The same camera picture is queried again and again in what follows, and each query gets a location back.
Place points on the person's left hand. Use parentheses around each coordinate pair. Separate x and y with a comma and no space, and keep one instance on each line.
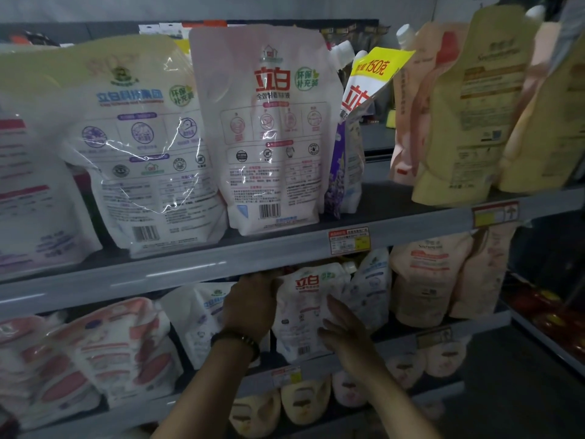
(251,306)

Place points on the person's right hand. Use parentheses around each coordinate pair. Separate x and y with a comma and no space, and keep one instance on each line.
(349,338)

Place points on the grey metal shelf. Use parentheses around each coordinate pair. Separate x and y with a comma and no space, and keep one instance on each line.
(183,269)

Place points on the small pink white Chaoneng pouches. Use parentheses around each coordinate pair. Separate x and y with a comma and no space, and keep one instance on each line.
(46,388)
(128,352)

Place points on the yellow Snowroma pouch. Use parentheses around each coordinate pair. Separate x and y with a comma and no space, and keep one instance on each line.
(475,123)
(548,141)

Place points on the person's left forearm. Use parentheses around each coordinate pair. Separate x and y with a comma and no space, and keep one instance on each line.
(206,397)

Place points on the person's right forearm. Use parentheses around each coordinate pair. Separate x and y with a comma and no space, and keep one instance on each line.
(393,407)

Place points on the dark aisle shelf unit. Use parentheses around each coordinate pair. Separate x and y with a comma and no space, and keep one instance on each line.
(558,251)

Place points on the dark background shelf unit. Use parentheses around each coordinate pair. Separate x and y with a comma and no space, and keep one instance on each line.
(91,32)

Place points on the row of pale yellow bottles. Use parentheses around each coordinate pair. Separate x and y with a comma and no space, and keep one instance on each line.
(306,397)

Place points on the red-framed price tag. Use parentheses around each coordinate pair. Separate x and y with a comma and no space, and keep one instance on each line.
(435,336)
(350,241)
(495,214)
(286,376)

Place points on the row of red round packs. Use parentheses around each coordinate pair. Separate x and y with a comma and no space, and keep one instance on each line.
(548,320)

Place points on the row of small toiletry boxes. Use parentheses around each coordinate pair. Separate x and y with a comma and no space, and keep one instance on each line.
(183,28)

